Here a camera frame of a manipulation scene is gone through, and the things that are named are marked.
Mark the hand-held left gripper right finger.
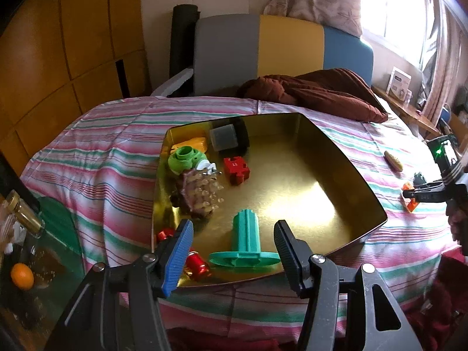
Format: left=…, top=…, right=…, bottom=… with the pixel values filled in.
left=273, top=220, right=425, bottom=351

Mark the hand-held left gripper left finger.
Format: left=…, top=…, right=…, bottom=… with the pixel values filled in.
left=44, top=219, right=194, bottom=351

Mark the red metallic capsule case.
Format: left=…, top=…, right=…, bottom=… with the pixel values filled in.
left=156, top=228, right=213, bottom=283

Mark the orange snap cube block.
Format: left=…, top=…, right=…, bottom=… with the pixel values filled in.
left=402, top=182, right=419, bottom=213

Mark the green plastic spool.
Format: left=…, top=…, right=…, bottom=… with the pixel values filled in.
left=208, top=208, right=281, bottom=272

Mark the gold metal tray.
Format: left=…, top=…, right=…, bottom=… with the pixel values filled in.
left=151, top=113, right=388, bottom=289

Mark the red puzzle block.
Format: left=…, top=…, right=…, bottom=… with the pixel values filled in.
left=223, top=155, right=253, bottom=186

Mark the black and grey cylinder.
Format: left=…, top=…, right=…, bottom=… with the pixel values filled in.
left=209, top=118, right=251, bottom=153

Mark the person's right hand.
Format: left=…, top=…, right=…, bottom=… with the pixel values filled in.
left=445, top=201, right=468, bottom=257

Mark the yellow perforated egg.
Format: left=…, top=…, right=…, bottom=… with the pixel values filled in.
left=383, top=150, right=404, bottom=172

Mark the wooden desk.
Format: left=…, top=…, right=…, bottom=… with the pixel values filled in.
left=372, top=86, right=442, bottom=140

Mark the clear spiked brush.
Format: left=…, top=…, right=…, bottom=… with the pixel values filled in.
left=172, top=167, right=224, bottom=221

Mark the white cardboard box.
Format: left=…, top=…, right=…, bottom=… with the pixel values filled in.
left=386, top=66, right=412, bottom=100

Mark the green round toy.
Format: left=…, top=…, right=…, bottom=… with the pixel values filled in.
left=167, top=145, right=209, bottom=175

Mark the dark red cloth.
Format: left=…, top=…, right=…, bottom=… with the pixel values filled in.
left=401, top=249, right=468, bottom=351

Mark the yellow plastic piece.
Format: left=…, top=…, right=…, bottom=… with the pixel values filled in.
left=172, top=137, right=208, bottom=153

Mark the striped bed sheet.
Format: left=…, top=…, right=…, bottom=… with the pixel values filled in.
left=20, top=95, right=462, bottom=341

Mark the green glass side table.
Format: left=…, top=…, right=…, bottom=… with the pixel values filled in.
left=0, top=195, right=85, bottom=339

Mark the brown blanket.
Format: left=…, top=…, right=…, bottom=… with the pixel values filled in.
left=238, top=68, right=389, bottom=123

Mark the orange fruit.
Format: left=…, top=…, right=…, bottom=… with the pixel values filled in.
left=10, top=262, right=36, bottom=292

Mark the glass jar with gold lid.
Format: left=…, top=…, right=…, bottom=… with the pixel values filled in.
left=4, top=190, right=46, bottom=242

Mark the window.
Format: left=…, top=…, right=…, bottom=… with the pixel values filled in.
left=360, top=0, right=441, bottom=64

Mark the grey yellow blue headboard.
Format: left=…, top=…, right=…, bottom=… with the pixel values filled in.
left=194, top=14, right=374, bottom=96

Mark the black rolled mat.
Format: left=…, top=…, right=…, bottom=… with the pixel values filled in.
left=170, top=4, right=201, bottom=78

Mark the wooden wardrobe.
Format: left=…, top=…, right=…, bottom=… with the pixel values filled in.
left=0, top=0, right=151, bottom=178

